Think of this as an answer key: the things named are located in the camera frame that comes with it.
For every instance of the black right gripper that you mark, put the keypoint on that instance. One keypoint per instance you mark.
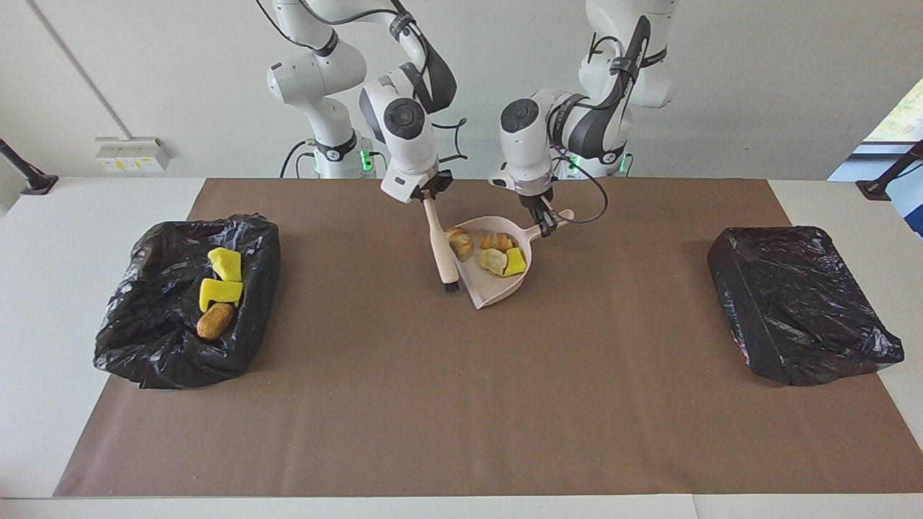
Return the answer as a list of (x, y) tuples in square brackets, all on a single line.
[(436, 180)]

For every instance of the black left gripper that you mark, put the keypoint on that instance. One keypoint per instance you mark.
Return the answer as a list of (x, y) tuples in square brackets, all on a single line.
[(535, 200)]

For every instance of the small yellow foam piece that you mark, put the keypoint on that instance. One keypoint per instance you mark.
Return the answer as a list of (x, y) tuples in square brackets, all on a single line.
[(516, 264)]

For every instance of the orange striped croissant toy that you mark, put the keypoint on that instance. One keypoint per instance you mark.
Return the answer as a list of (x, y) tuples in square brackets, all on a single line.
[(496, 241)]

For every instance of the beige brush with black bristles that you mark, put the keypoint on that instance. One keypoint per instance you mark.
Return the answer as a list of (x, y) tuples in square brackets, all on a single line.
[(441, 252)]

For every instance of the pale tan lumpy bread toy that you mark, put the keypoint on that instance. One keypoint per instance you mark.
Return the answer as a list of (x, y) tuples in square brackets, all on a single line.
[(460, 245)]

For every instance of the grey-green ridged bread toy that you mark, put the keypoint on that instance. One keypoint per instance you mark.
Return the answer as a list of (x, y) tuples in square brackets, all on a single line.
[(492, 262)]

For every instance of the beige plastic dustpan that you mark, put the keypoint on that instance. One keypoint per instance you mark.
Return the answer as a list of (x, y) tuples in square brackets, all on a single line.
[(497, 285)]

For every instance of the yellow wedge foam piece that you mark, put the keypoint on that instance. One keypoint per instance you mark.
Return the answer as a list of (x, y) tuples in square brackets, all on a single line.
[(226, 265)]

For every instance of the yellow u-shaped foam piece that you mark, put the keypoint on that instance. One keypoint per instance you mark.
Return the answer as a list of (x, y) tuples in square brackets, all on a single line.
[(216, 290)]

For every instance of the brown potato-shaped toy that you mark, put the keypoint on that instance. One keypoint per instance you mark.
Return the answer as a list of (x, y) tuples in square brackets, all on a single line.
[(214, 321)]

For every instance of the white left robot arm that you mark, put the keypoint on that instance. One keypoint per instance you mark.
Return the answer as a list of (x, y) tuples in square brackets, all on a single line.
[(530, 155)]

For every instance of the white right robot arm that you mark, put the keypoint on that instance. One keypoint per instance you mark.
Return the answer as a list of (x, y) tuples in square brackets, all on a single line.
[(317, 72)]

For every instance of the flat black bag wrapped bin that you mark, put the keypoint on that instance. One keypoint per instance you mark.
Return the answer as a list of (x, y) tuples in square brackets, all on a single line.
[(793, 303)]

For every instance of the open black bag lined bin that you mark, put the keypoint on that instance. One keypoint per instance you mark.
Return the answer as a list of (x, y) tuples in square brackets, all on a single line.
[(159, 353)]

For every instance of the brown paper table mat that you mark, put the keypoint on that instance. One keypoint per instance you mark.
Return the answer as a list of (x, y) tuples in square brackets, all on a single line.
[(461, 447)]

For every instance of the window with green view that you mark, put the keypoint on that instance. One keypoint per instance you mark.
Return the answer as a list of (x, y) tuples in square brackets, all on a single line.
[(908, 115)]

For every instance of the white wall socket box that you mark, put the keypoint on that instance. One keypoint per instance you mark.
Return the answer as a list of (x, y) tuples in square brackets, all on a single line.
[(133, 153)]

